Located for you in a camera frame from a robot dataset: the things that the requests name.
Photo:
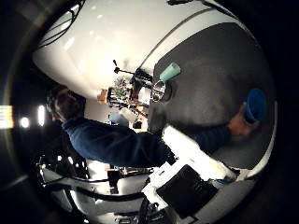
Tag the blue plastic bowl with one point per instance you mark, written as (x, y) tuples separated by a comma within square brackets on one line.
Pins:
[(256, 105)]

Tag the teal green plastic cup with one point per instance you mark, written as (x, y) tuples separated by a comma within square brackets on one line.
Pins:
[(169, 72)]

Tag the dark grey table mat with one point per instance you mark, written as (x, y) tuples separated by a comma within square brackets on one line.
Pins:
[(211, 77)]

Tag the person in blue sweater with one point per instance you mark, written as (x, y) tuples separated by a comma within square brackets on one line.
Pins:
[(115, 143)]

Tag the green potted plant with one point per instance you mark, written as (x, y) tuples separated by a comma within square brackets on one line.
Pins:
[(120, 88)]

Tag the black camera tripod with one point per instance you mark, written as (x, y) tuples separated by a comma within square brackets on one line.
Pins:
[(124, 71)]

